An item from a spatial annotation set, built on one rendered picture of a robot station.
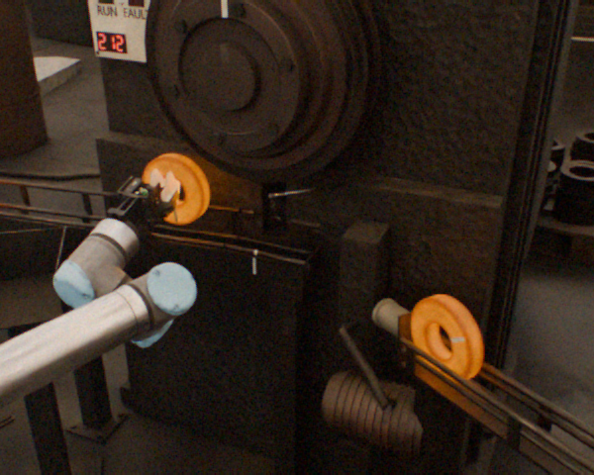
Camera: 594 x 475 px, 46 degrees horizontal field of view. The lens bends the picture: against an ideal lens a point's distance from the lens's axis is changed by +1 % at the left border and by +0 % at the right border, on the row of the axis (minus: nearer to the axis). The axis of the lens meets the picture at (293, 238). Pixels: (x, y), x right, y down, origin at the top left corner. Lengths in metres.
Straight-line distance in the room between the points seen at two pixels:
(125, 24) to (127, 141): 0.27
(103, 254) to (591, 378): 1.67
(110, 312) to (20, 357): 0.15
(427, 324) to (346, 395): 0.25
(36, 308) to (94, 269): 0.33
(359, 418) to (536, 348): 1.22
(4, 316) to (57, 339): 0.51
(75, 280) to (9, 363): 0.25
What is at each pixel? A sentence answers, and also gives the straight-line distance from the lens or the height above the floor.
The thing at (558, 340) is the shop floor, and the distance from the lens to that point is 2.59.
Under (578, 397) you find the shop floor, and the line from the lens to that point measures 2.37.
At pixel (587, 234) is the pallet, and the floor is 0.14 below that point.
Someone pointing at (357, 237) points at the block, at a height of 0.80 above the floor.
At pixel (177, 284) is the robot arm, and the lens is 1.19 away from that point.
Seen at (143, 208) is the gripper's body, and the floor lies 0.84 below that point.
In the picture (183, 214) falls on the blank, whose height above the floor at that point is 0.78.
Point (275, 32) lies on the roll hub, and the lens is 1.21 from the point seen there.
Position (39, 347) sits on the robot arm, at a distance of 1.11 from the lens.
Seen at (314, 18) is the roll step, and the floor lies 1.22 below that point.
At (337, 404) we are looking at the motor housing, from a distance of 1.42.
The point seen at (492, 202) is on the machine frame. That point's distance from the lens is 1.40.
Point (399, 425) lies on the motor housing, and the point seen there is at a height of 0.50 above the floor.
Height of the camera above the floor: 1.44
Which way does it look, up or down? 28 degrees down
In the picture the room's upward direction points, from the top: straight up
